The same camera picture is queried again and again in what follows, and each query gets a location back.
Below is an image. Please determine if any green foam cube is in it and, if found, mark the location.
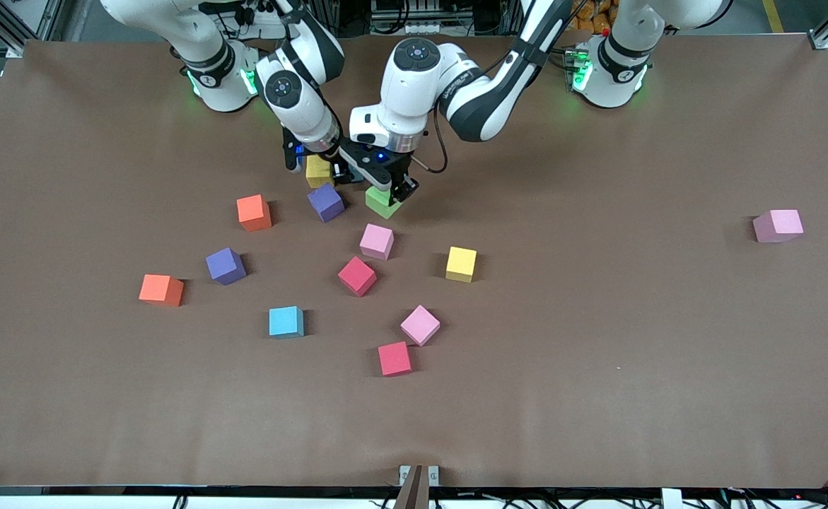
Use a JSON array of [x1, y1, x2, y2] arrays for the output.
[[365, 186, 403, 220]]

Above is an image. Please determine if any purple foam cube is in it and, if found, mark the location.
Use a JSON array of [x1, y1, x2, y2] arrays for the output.
[[307, 183, 346, 224], [205, 247, 247, 286]]

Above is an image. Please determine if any white power strip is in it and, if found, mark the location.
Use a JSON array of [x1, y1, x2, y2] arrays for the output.
[[230, 0, 284, 25], [371, 0, 457, 36]]

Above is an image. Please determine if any cyan foam cube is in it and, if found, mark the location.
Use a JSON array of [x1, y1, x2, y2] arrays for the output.
[[269, 306, 305, 339]]

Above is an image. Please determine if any red foam cube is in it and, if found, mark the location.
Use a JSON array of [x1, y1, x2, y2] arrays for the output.
[[337, 256, 378, 298], [378, 341, 413, 378]]

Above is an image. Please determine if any orange foam cube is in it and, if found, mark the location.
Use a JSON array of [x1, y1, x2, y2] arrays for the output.
[[236, 194, 273, 233], [138, 275, 185, 308]]

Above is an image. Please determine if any pale mauve foam cube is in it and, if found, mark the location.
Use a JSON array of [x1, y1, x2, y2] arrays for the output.
[[752, 209, 805, 244]]

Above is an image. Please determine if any yellow foam cube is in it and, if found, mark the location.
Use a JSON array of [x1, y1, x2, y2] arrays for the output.
[[445, 247, 477, 283], [305, 155, 335, 189]]

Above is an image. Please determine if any pink foam cube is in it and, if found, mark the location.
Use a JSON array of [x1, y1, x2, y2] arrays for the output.
[[358, 223, 395, 261], [400, 305, 441, 347]]

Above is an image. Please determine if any small metal bracket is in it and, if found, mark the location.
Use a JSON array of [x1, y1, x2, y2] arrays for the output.
[[399, 464, 440, 487]]

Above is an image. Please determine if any pile of orange packets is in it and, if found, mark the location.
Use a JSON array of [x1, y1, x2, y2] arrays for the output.
[[576, 0, 616, 35]]

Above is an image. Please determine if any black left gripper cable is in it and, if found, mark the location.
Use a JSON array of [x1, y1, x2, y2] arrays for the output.
[[411, 117, 450, 175]]

